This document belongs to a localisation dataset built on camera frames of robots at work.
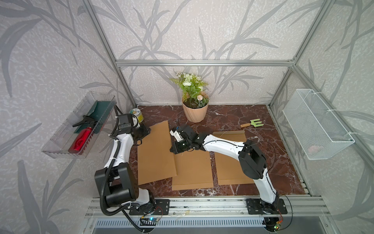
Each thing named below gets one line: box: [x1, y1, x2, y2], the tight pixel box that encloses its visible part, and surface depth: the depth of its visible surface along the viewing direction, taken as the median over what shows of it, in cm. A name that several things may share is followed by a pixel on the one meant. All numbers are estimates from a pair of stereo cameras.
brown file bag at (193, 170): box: [171, 149, 214, 191], surface depth 84 cm
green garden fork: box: [240, 118, 264, 128], surface depth 110 cm
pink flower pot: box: [181, 91, 210, 123], surface depth 101 cm
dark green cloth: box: [74, 100, 115, 135], surface depth 69 cm
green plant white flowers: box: [168, 72, 210, 109], surface depth 98 cm
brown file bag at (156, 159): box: [137, 120, 177, 186], surface depth 86 cm
